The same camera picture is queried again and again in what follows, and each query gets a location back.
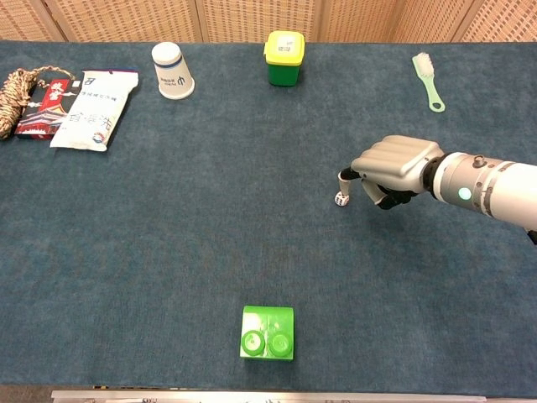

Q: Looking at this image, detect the light green brush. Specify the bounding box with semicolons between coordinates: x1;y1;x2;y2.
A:
411;51;446;113

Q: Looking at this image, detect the white plastic pouch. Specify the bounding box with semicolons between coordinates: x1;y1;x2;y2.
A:
50;69;140;153

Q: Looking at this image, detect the green box with yellow lid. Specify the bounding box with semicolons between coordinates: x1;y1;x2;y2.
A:
263;29;306;88

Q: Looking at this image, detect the teal tablecloth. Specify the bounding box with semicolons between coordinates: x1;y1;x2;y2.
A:
0;39;537;398

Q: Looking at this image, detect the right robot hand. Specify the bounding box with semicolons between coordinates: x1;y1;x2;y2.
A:
336;134;446;211

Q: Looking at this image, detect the braided beige rope bundle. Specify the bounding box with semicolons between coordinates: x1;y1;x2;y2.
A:
0;65;76;141

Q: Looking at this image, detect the red and black box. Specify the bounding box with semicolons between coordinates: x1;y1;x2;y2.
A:
13;78;83;141

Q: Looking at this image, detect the white paper cup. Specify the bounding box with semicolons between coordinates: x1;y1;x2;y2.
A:
151;41;196;101

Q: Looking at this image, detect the woven folding screen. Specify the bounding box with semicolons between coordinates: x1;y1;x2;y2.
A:
0;0;537;44

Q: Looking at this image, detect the green plastic block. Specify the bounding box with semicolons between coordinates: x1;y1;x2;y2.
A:
239;305;295;361

